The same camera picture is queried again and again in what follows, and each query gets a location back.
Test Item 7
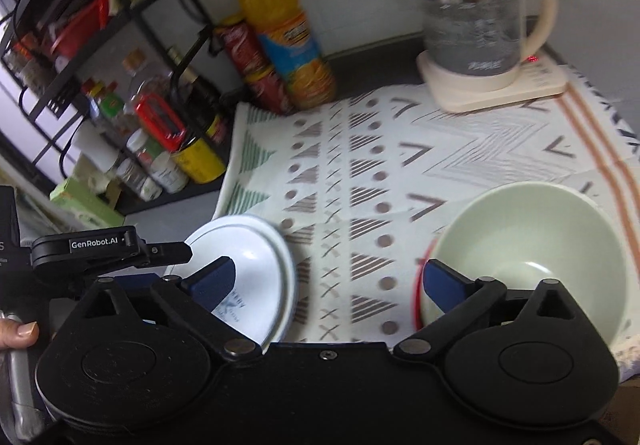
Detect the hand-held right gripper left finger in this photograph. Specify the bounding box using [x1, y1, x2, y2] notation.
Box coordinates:
[80, 256, 263, 362]

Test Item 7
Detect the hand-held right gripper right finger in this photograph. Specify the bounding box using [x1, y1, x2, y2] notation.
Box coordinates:
[392, 259, 582, 359]

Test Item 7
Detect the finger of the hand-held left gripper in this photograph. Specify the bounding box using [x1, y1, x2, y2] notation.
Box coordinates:
[145, 241, 194, 271]

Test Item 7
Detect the small blue-rimmed white plate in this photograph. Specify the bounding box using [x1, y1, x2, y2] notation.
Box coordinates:
[167, 217, 288, 343]

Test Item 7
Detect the large blue-rimmed white plate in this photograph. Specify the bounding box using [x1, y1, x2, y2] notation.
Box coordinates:
[165, 214, 299, 347]

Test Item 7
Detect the large pale green bowl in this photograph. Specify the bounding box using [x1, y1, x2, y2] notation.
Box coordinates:
[411, 181, 632, 351]

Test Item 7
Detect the person's left hand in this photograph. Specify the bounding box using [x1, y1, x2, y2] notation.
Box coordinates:
[0, 317, 41, 351]

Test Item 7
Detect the green box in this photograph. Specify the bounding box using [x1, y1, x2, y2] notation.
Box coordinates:
[50, 177, 126, 228]

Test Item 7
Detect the white jar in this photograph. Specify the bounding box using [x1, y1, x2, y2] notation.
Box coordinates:
[147, 150, 190, 193]

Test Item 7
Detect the soy sauce bottle yellow label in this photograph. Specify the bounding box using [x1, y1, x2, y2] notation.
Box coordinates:
[132, 92, 228, 186]

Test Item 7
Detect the green label sauce bottle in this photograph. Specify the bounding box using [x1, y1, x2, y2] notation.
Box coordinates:
[100, 82, 128, 130]

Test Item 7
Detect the dark glass bottle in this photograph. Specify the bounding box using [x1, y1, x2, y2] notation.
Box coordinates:
[167, 47, 228, 146]

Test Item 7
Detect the patterned table cloth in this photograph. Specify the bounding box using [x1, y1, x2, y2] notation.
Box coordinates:
[212, 55, 640, 366]

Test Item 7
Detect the clear bottle with cork cap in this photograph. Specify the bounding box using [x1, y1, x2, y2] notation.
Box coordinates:
[122, 50, 173, 110]

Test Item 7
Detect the cream kettle base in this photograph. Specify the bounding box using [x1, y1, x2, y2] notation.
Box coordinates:
[417, 50, 571, 114]

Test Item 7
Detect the red pot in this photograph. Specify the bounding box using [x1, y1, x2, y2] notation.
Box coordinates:
[47, 10, 108, 60]

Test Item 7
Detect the orange juice bottle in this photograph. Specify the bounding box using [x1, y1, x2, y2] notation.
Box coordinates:
[236, 0, 337, 110]

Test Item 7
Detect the black wire rack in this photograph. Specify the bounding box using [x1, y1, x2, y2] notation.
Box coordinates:
[0, 0, 236, 176]

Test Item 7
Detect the glass kettle with cream handle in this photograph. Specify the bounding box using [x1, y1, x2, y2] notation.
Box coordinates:
[404, 0, 560, 90]

